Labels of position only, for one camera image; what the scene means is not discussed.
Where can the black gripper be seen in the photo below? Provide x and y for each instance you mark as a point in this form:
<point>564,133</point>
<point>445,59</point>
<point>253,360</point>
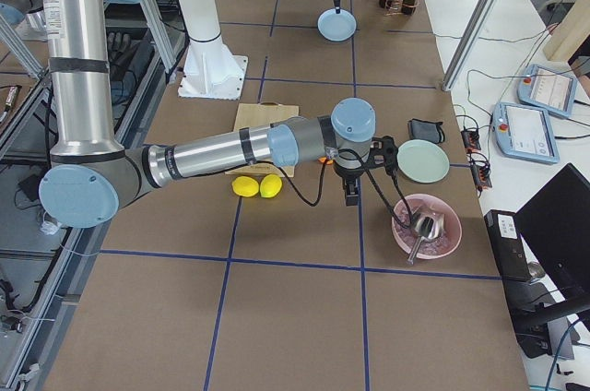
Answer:
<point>348,172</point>

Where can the metal scoop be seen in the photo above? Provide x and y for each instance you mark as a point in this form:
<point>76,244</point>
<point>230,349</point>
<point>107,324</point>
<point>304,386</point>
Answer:
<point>428,227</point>

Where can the pink bowl with ice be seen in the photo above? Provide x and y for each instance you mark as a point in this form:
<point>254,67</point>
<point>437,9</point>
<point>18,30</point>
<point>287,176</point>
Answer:
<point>446,244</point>

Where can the mint green plate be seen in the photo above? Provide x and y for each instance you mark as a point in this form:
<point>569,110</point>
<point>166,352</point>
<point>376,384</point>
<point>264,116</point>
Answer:
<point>422,161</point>

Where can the right yellow lemon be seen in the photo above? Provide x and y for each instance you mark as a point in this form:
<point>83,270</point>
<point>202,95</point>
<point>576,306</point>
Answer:
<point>270,186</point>

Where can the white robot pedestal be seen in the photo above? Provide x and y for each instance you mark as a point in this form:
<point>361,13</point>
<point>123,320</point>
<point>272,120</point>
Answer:
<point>210,70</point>

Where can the near teach pendant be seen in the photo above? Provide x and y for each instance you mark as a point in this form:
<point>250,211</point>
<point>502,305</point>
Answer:
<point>524,132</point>

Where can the long blue tape strip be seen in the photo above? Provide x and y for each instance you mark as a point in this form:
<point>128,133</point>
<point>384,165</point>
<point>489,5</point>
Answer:
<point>363,283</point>

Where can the wooden cutting board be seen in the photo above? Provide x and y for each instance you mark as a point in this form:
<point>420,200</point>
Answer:
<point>253,115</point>

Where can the black computer box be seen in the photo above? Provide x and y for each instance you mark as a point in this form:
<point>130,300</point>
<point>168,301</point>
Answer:
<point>507,246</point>

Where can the yellow lemon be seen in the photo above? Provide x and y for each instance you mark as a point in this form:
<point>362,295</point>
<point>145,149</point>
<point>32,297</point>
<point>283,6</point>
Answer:
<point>245,186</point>
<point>270,186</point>

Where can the aluminium frame post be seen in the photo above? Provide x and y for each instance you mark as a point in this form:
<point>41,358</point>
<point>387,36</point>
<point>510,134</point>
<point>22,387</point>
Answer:
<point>470,36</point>

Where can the dark grey folded cloth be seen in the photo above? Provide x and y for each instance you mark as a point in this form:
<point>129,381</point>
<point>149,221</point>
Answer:
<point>426,130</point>

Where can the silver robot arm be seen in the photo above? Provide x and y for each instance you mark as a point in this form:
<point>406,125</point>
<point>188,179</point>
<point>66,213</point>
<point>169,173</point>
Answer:
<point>92,176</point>

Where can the orange fruit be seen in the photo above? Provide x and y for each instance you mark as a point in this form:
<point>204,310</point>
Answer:
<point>326,161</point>

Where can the black monitor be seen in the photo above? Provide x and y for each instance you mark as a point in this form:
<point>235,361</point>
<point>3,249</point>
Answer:
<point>555,226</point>

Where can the crossing blue tape strip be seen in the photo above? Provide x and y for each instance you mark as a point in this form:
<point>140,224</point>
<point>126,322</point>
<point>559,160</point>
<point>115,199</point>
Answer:
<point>272,263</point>

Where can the teach pendant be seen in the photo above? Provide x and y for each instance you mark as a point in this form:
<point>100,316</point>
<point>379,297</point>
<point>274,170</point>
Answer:
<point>524,132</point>
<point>548,89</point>

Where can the orange black connector block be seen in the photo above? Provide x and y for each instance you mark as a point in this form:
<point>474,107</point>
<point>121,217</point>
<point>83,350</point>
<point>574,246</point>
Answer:
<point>479,164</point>

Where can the far teach pendant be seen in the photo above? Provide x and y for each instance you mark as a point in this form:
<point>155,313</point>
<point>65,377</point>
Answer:
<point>548,89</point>

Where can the left yellow lemon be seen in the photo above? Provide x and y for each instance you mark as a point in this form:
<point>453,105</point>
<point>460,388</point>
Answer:
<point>245,186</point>

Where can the light blue plate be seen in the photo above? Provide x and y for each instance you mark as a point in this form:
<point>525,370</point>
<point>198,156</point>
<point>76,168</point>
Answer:
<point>336,25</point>

